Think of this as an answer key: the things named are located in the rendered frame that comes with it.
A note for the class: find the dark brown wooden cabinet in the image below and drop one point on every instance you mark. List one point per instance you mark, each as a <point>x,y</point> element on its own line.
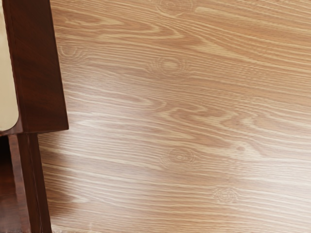
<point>39,80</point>

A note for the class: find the cream box with lid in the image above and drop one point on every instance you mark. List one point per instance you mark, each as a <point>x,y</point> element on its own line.
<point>6,92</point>

